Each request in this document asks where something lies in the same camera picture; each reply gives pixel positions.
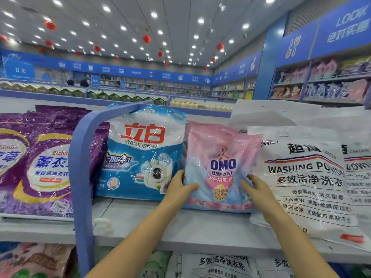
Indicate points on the grey blue-framed shelf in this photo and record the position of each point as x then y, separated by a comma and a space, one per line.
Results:
203, 228

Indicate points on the pink blue OMO bag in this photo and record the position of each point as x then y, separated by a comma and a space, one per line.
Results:
220, 170

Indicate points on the plain white detergent bag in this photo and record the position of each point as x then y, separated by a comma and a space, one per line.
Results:
275, 112

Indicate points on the blue icon header signs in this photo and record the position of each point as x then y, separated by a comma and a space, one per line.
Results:
333, 34

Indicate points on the blue side wall sign band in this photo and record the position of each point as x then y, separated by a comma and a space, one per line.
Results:
240, 67

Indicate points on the group of red lanterns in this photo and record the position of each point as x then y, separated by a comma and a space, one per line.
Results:
50, 25

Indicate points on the blue hanging aisle sign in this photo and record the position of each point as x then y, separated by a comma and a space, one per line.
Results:
18, 69

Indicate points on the blue wall column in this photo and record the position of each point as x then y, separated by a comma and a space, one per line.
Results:
269, 54

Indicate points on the blue back wall sign band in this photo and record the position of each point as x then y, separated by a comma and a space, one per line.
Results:
116, 70

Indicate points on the person's left forearm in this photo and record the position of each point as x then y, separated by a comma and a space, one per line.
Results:
133, 246

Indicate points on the pink floral detergent bag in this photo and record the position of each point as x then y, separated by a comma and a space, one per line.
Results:
34, 260

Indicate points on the row of house-shaped cartons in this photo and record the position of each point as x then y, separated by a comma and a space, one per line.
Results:
87, 95

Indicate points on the group of ceiling spotlights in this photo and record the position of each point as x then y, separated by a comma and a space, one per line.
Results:
106, 8

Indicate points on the person's right forearm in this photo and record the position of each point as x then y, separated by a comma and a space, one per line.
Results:
301, 249

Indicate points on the blue white detergent bag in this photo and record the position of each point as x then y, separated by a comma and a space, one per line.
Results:
139, 159

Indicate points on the person's left hand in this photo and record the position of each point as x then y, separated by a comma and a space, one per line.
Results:
176, 193

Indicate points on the small blue aisle sign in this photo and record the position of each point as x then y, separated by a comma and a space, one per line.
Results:
95, 81

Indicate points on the row of pink packets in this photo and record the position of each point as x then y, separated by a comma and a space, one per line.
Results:
321, 69

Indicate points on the person's right hand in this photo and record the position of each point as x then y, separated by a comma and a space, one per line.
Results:
265, 205

